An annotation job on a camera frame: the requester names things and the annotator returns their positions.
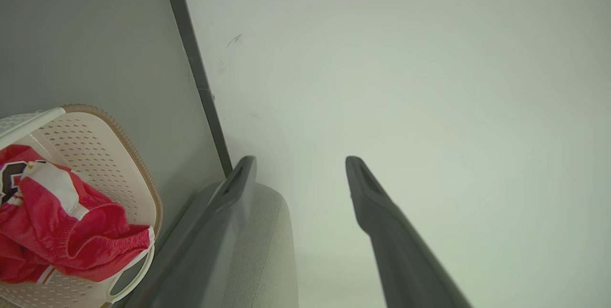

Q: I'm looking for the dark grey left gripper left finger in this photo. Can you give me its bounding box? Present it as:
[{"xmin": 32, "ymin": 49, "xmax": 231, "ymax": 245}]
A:
[{"xmin": 125, "ymin": 156, "xmax": 257, "ymax": 308}]

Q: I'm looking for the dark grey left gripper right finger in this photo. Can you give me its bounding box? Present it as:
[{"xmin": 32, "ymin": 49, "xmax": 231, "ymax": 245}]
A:
[{"xmin": 345, "ymin": 156, "xmax": 473, "ymax": 308}]

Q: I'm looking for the red and white garment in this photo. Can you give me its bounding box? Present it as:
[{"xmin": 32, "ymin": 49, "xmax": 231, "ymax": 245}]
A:
[{"xmin": 0, "ymin": 145, "xmax": 154, "ymax": 284}]

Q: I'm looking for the light grey fabric sofa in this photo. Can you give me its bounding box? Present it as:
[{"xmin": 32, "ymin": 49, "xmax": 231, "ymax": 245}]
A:
[{"xmin": 222, "ymin": 182, "xmax": 299, "ymax": 308}]

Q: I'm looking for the white perforated laundry basket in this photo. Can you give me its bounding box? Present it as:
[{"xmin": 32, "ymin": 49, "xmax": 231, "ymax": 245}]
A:
[{"xmin": 0, "ymin": 104, "xmax": 164, "ymax": 308}]

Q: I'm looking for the dark grey baseboard strip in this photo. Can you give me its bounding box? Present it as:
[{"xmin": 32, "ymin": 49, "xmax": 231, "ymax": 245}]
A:
[{"xmin": 160, "ymin": 0, "xmax": 233, "ymax": 177}]

